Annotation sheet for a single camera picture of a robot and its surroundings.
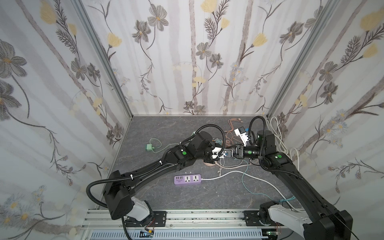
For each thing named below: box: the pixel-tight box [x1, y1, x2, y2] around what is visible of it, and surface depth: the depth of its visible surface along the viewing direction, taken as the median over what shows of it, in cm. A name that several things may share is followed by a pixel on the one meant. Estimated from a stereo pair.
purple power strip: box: [174, 174, 202, 185], surface depth 86 cm
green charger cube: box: [146, 144, 152, 151], surface depth 100 cm
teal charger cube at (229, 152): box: [224, 149, 233, 158], surface depth 60 cm
